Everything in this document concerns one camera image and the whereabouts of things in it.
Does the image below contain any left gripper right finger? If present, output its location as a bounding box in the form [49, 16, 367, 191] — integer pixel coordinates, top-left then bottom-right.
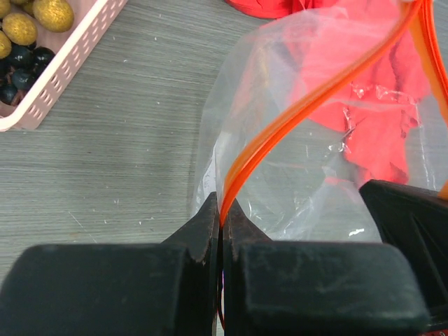
[223, 203, 431, 335]

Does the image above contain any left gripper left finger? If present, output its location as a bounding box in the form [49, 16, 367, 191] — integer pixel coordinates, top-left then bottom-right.
[1, 193, 219, 335]

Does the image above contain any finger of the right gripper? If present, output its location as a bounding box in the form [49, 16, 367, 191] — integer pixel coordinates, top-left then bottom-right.
[359, 180, 447, 319]

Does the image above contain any clear zip top bag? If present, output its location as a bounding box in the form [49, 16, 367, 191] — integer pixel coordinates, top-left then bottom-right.
[191, 0, 448, 336]

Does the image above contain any red cloth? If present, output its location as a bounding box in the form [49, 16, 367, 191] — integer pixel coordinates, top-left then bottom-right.
[216, 1, 447, 194]

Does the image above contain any dark grape bunch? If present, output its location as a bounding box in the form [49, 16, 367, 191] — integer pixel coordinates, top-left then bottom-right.
[1, 43, 55, 106]

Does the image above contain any pink plastic basket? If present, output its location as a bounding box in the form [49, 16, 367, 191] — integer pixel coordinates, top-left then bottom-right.
[1, 0, 127, 132]

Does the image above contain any brown longan bunch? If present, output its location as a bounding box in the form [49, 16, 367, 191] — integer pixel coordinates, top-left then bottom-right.
[1, 0, 75, 59]

